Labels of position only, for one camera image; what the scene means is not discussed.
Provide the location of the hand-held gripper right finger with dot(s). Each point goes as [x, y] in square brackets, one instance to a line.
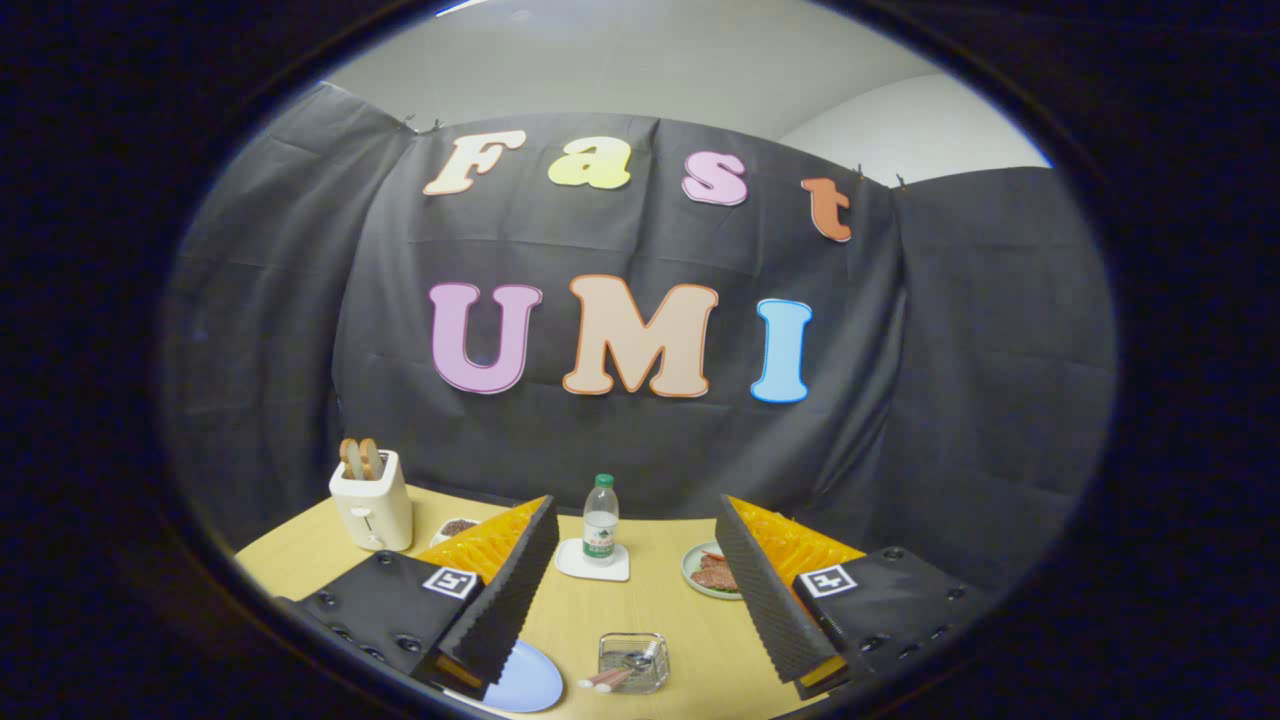
[765, 600]

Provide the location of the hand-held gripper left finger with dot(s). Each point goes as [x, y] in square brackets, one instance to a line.
[510, 600]

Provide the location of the pale green plate of meat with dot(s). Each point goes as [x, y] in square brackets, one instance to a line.
[710, 573]

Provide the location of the white square coaster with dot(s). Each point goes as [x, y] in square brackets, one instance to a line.
[572, 565]

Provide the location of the blue round plate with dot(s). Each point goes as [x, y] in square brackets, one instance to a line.
[535, 680]

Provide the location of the white divided bean dish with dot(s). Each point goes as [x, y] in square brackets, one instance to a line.
[458, 527]

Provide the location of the clear green-capped water bottle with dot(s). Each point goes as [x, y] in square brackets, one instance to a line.
[601, 525]

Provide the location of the cream white toaster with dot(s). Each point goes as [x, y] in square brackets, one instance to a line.
[375, 510]

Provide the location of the brown toast slice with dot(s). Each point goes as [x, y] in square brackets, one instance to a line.
[349, 458]
[371, 458]

